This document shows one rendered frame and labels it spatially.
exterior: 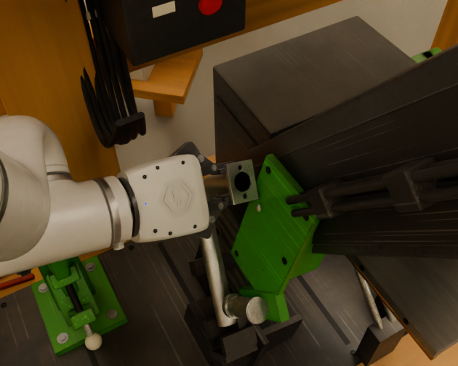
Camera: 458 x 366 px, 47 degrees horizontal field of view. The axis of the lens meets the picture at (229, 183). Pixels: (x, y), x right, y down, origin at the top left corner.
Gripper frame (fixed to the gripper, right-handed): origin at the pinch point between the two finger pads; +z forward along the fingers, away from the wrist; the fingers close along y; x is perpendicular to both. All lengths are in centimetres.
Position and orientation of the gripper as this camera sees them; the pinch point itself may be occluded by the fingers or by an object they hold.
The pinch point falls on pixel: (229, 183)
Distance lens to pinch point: 72.4
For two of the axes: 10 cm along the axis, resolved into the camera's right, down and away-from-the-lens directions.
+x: -5.2, 0.1, 8.6
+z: 8.4, -2.0, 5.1
